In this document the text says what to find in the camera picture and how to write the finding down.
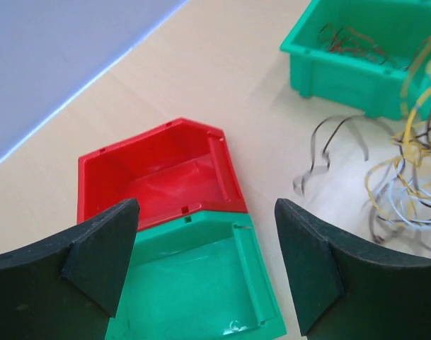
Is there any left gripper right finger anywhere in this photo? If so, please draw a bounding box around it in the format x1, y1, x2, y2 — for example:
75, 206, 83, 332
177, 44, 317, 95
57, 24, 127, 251
275, 198, 431, 339

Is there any green plastic bin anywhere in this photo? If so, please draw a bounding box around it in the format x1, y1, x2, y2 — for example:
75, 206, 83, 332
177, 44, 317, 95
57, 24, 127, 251
106, 211, 286, 339
280, 1, 431, 120

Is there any brown wire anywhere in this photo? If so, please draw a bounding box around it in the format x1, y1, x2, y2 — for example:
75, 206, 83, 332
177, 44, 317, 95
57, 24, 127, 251
317, 23, 396, 67

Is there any red plastic bin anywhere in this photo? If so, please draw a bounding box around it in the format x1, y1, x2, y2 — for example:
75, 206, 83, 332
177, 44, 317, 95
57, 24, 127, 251
76, 118, 248, 230

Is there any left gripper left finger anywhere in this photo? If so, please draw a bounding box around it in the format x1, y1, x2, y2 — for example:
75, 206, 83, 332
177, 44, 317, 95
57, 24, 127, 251
0, 198, 140, 339

